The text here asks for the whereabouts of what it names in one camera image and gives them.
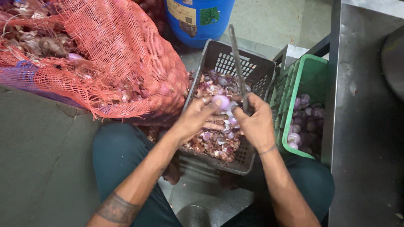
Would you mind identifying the person's right hand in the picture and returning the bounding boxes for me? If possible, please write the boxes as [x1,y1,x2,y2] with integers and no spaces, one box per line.
[231,93,277,154]

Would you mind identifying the person's left hand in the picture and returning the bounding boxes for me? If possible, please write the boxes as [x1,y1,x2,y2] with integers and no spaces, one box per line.
[175,96,229,145]

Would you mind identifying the peeled purple onion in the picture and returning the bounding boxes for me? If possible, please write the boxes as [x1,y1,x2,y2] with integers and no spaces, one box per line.
[212,95,231,111]

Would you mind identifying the long steel knife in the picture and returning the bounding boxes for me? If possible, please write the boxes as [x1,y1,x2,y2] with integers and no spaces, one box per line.
[228,24,250,115]

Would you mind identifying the dark thread wristband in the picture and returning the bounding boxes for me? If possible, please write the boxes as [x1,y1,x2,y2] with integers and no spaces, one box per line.
[258,145,278,156]

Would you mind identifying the pile of onion peels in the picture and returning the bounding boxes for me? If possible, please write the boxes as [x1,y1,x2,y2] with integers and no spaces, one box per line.
[183,69,252,163]

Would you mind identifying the heap of peeled onions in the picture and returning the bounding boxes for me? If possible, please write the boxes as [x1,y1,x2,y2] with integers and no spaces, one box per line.
[287,93,326,156]

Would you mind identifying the grey plastic crate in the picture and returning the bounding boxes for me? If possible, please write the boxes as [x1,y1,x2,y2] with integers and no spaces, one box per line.
[178,39,277,176]

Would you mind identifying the green plastic crate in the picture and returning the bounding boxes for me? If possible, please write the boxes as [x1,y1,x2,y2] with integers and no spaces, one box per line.
[268,54,329,160]

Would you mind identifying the person's dark teal trousers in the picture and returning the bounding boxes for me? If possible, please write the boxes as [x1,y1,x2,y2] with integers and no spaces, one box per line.
[92,122,336,227]

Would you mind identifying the red mesh onion sack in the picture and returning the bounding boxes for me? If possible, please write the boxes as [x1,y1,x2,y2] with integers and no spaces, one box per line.
[0,0,191,120]

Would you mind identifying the perforated steel cylinder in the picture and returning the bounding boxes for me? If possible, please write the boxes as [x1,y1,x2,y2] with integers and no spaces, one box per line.
[176,205,213,227]

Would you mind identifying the blue plastic barrel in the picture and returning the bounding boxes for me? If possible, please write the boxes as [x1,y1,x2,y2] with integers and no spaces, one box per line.
[163,0,236,50]

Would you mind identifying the steel table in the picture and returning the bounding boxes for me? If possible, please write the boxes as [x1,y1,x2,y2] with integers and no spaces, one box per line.
[321,0,404,227]

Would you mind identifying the dark round pan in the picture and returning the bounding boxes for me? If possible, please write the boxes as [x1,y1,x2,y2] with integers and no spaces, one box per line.
[380,25,404,102]

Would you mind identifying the grey-green platform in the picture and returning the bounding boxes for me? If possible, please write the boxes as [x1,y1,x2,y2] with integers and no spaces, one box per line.
[0,84,102,227]

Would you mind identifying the heap of dry onion skins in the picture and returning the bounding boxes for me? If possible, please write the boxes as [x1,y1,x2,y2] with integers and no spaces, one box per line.
[0,0,79,59]

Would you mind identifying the grey metal frame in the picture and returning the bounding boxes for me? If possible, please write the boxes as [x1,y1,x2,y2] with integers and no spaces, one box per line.
[272,34,331,74]

